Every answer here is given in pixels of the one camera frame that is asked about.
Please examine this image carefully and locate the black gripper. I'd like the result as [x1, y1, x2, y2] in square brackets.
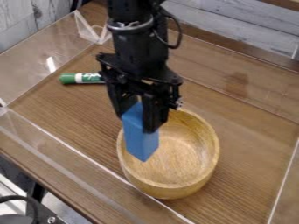
[96, 27, 183, 134]

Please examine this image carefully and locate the blue rectangular block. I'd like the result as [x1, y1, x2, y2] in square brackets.
[121, 102, 159, 162]

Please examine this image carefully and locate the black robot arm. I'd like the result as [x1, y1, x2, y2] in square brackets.
[96, 0, 183, 133]

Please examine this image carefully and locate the brown wooden bowl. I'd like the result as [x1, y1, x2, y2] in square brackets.
[116, 109, 220, 200]

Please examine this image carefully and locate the green Expo marker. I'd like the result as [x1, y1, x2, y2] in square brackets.
[59, 73, 104, 85]

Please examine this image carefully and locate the clear acrylic corner bracket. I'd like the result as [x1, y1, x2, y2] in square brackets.
[73, 10, 112, 45]

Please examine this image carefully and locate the clear acrylic tray wall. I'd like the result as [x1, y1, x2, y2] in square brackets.
[0, 107, 195, 224]

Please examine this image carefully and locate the black cable under table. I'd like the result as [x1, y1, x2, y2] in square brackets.
[0, 195, 43, 224]

